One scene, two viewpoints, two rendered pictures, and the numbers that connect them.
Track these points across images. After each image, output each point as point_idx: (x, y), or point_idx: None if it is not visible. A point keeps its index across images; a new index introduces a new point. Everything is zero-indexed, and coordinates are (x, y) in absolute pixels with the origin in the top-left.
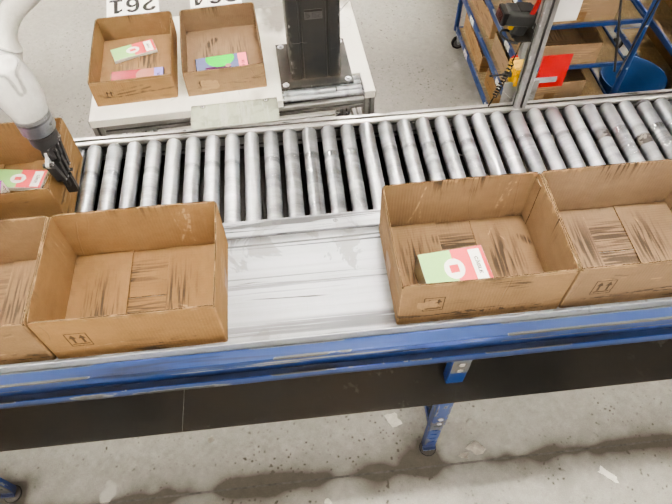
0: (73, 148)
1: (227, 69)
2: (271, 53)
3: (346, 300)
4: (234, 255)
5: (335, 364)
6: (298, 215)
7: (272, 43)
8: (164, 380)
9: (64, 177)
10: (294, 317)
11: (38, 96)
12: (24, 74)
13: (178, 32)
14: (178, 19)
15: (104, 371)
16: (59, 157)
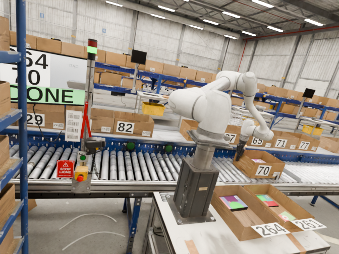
0: (249, 169)
1: (223, 186)
2: (215, 216)
3: (158, 132)
4: (184, 139)
5: None
6: (173, 158)
7: (219, 224)
8: None
9: (236, 151)
10: (167, 132)
11: (241, 127)
12: (244, 121)
13: (280, 236)
14: (292, 248)
15: None
16: (238, 147)
